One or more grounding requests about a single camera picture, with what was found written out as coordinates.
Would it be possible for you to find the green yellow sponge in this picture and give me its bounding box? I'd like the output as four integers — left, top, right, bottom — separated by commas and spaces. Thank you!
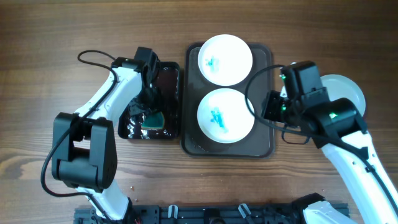
141, 112, 165, 130

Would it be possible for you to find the white plate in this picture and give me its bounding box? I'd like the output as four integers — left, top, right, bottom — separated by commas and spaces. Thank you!
279, 73, 366, 118
197, 34, 253, 86
197, 88, 254, 144

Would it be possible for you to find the white plate top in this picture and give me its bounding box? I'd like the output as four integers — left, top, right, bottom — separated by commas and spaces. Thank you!
197, 34, 253, 86

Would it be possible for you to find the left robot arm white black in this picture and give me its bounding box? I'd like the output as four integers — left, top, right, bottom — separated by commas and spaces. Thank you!
40, 55, 160, 223

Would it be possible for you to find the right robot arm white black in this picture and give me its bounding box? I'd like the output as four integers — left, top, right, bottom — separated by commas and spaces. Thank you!
260, 88, 397, 223

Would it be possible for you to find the black water basin tray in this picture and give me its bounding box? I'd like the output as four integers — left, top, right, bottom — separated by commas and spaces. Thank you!
118, 62, 181, 140

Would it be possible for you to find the large brown serving tray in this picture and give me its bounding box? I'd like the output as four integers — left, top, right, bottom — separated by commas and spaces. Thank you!
180, 42, 275, 159

